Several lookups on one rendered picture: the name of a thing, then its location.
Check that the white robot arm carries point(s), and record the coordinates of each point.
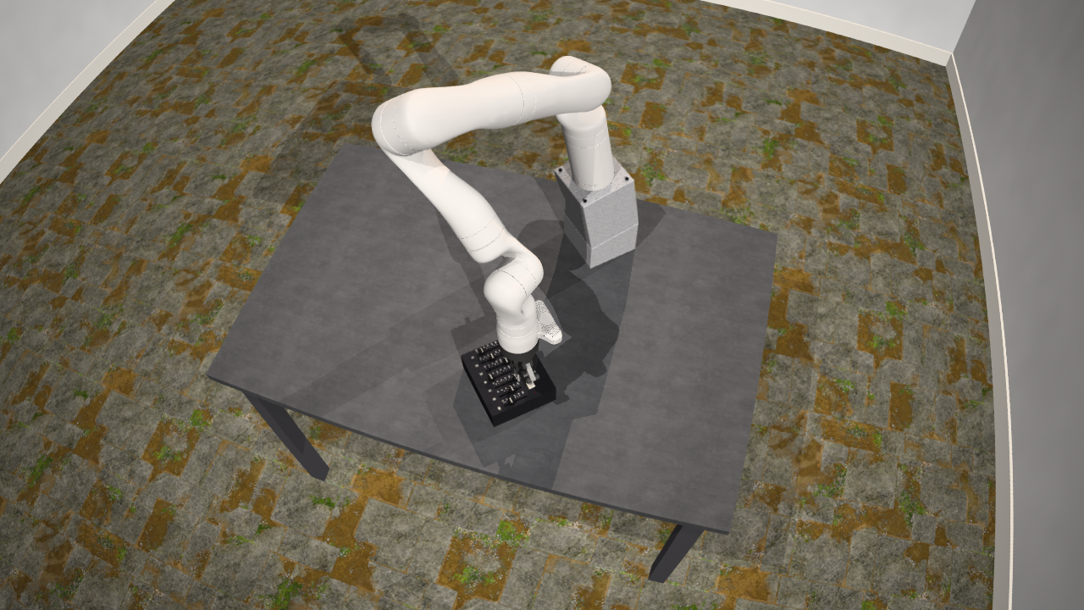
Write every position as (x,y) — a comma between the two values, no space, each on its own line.
(419,120)

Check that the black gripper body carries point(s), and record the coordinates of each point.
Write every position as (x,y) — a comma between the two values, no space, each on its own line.
(521,358)

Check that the dark grey lighting desk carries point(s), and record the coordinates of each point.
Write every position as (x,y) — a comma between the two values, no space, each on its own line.
(500,402)

